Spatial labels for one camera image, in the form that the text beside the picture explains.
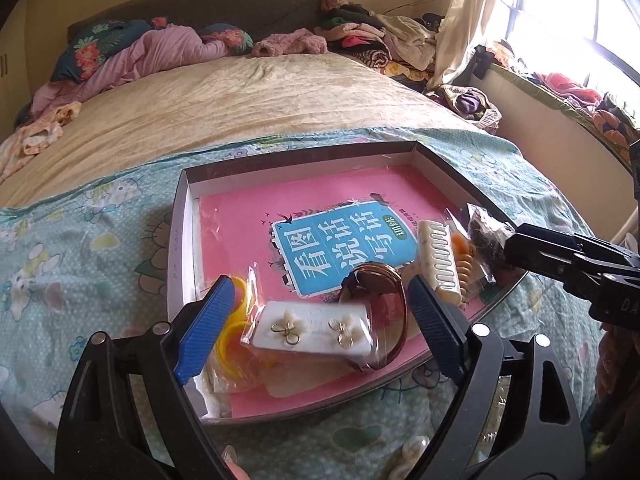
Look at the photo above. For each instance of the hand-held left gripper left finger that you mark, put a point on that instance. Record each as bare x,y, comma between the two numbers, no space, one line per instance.
205,330

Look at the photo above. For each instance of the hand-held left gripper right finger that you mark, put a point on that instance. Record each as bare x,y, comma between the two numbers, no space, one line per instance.
435,330

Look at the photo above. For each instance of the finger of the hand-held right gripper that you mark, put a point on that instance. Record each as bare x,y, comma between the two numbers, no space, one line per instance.
545,260
560,241

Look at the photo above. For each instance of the plastic bag with dark jewelry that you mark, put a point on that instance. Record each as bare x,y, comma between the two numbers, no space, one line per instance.
487,235

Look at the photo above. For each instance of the white hair claw clip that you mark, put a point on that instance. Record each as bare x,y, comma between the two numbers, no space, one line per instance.
440,260

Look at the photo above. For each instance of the dark cardboard box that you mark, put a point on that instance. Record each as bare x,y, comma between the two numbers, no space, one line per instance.
180,260

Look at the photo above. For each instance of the orange hair claw clip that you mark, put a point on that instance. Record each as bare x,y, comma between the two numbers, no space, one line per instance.
462,255

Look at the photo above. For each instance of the bagged white earring card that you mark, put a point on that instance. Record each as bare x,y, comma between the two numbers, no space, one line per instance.
310,335

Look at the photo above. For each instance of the person's right forearm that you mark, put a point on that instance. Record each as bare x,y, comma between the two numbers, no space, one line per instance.
620,385

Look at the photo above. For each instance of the pink book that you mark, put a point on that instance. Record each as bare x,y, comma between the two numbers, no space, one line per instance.
240,220

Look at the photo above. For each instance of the cartoon cat printed sheet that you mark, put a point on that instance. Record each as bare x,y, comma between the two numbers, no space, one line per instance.
75,285

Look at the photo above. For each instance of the clothes on window sill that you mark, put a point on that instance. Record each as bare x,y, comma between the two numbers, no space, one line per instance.
565,82

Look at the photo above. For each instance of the beige bedspread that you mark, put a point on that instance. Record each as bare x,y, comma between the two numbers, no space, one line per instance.
225,100

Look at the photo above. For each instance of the window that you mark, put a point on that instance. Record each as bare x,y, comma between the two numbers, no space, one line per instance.
575,5

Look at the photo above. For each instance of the cream curtain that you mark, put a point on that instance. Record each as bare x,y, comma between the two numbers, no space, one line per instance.
470,20

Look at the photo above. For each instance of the peach patterned garment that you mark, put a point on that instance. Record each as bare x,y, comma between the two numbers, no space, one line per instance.
35,135

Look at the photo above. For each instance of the pile of clothes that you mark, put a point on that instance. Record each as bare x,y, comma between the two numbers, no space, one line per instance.
380,35

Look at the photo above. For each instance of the purple blanket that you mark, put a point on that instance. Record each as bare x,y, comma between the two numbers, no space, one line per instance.
150,55

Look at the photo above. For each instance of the pink fuzzy garment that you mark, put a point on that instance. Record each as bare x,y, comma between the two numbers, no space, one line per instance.
285,42

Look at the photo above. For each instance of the dark floral quilt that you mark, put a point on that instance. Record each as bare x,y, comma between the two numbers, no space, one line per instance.
90,47

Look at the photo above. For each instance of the dark headboard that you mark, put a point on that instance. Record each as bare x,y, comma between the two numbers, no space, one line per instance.
225,5

